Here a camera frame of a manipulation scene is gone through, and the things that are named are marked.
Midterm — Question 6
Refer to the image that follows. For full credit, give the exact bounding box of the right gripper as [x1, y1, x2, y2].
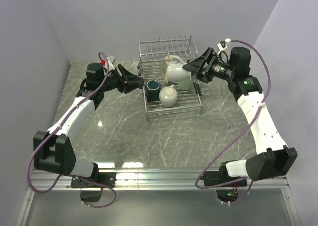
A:
[183, 47, 235, 84]

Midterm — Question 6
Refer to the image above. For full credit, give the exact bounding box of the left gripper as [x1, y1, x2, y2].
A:
[99, 64, 144, 94]

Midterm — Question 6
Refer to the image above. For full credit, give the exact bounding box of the dark green mug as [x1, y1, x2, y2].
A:
[145, 79, 161, 103]

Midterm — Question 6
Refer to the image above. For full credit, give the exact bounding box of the light green cup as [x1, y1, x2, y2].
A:
[178, 79, 193, 91]

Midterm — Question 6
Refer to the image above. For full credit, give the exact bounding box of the light blue mug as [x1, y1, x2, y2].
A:
[176, 56, 191, 82]

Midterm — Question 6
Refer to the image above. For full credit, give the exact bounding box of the cream tall mug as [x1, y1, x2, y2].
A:
[162, 55, 178, 84]

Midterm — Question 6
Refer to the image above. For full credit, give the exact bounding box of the beige speckled mug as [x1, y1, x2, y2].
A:
[159, 84, 178, 107]

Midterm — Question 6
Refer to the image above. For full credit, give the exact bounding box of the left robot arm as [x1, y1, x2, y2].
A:
[33, 61, 144, 187]

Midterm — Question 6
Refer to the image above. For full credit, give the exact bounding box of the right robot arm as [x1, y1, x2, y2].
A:
[183, 47, 298, 189]

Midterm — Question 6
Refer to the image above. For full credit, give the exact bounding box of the metal dish rack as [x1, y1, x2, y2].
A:
[138, 35, 203, 121]

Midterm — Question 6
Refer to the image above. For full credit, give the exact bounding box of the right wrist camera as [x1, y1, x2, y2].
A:
[217, 38, 231, 54]

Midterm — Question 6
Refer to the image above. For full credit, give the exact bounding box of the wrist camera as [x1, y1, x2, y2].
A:
[217, 38, 231, 54]
[101, 56, 115, 70]

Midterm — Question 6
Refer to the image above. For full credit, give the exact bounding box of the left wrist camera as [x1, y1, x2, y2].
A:
[101, 56, 115, 70]

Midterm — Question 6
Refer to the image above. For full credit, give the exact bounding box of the aluminium rail frame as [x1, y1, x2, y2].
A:
[14, 61, 302, 226]

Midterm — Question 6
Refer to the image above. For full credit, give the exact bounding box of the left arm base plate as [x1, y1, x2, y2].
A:
[70, 170, 116, 203]

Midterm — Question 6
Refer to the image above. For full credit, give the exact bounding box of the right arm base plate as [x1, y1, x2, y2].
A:
[202, 170, 248, 203]

